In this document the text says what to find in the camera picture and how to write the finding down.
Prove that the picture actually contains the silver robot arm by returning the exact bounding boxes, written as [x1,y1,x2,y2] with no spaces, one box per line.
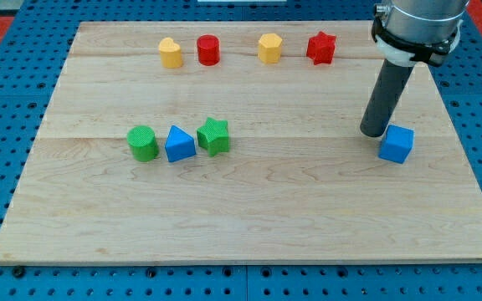
[374,0,469,44]

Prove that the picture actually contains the red star block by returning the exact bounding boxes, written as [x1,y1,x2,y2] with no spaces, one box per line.
[305,31,336,65]

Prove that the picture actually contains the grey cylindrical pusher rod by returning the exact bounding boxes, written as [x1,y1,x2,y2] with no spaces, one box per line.
[360,59,413,137]

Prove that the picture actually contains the blue cube block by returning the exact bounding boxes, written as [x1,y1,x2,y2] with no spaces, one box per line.
[378,125,415,164]

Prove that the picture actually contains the yellow heart block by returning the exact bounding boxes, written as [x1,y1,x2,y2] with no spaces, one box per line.
[158,37,183,69]

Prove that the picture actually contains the green cylinder block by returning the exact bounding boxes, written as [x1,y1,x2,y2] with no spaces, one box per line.
[126,125,159,162]

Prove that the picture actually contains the yellow hexagon block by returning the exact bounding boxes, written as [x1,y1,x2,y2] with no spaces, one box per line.
[258,33,283,64]

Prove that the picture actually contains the black white clamp ring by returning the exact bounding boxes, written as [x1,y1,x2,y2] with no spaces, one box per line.
[370,15,463,69]

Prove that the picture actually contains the red cylinder block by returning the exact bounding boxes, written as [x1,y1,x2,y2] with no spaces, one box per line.
[197,34,220,66]

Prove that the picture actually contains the green star block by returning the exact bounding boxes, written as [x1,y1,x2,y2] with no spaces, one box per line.
[197,117,230,157]

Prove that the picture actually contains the blue triangle block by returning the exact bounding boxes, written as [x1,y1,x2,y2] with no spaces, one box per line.
[165,125,196,162]

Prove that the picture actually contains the wooden board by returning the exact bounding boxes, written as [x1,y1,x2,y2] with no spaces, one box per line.
[0,21,482,266]

